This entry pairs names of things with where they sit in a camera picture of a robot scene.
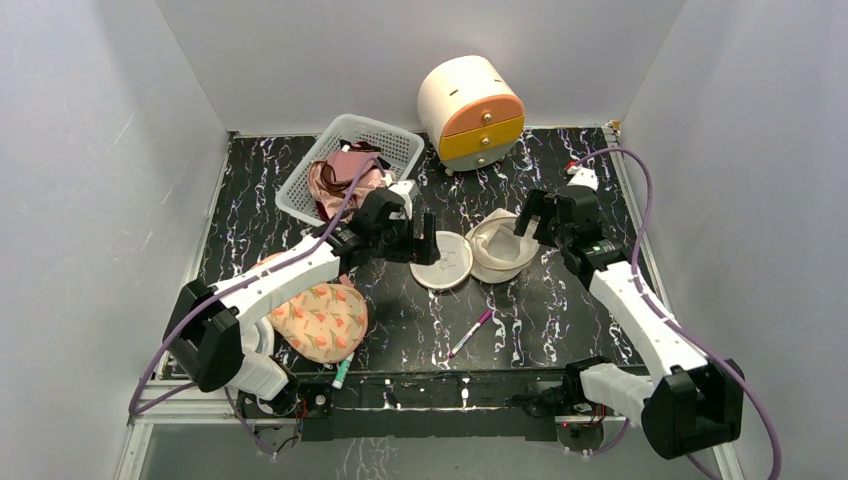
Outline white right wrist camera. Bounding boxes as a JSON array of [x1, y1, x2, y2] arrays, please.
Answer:
[[567, 165, 599, 192]]

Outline white mesh bag lid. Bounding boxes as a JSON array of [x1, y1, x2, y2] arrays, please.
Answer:
[[239, 316, 276, 363]]

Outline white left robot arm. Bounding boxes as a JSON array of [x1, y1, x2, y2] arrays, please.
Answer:
[[160, 180, 440, 416]]

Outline pink satin bra from bag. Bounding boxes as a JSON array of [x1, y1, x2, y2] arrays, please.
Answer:
[[321, 169, 397, 223]]

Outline round white drawer cabinet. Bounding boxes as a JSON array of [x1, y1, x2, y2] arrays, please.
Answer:
[[417, 55, 525, 175]]

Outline pink pen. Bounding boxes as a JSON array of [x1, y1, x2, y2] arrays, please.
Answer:
[[448, 309, 493, 359]]

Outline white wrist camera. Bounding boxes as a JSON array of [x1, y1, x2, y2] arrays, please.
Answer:
[[388, 179, 419, 220], [567, 165, 599, 192]]

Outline black table front rail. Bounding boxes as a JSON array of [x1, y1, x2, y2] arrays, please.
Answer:
[[129, 370, 727, 444]]

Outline peach floral bra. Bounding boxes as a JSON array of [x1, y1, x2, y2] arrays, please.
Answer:
[[249, 252, 368, 363]]

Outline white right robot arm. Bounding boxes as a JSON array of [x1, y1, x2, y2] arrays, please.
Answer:
[[512, 186, 743, 459]]

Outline white mesh laundry bag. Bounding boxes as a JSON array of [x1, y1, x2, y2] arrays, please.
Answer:
[[410, 208, 539, 291]]

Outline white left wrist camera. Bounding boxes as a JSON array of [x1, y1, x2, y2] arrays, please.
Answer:
[[388, 179, 419, 220]]

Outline white plastic basket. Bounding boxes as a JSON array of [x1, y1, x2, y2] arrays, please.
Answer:
[[275, 114, 424, 226]]

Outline teal white marker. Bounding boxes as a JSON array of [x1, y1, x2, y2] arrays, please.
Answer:
[[331, 352, 355, 390]]

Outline pink black sports bra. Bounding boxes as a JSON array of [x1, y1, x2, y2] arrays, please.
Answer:
[[323, 140, 390, 184]]

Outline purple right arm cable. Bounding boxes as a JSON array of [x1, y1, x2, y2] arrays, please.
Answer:
[[568, 146, 784, 480]]

